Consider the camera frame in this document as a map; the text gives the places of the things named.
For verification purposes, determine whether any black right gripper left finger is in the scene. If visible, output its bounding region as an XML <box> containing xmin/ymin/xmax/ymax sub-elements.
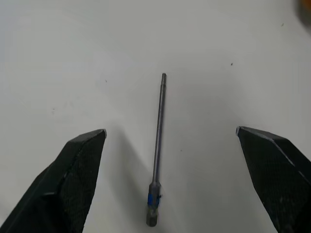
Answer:
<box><xmin>0</xmin><ymin>129</ymin><xmax>107</xmax><ymax>233</ymax></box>

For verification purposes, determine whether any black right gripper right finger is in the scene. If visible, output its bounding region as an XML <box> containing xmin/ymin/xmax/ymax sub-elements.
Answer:
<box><xmin>235</xmin><ymin>125</ymin><xmax>311</xmax><ymax>233</ymax></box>

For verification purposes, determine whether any long metal screwdriver bit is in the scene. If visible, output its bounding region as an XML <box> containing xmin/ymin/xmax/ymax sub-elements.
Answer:
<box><xmin>146</xmin><ymin>73</ymin><xmax>167</xmax><ymax>227</ymax></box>

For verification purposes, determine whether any blurred orange and dark object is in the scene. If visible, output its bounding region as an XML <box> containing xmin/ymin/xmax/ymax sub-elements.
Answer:
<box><xmin>296</xmin><ymin>0</ymin><xmax>311</xmax><ymax>25</ymax></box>

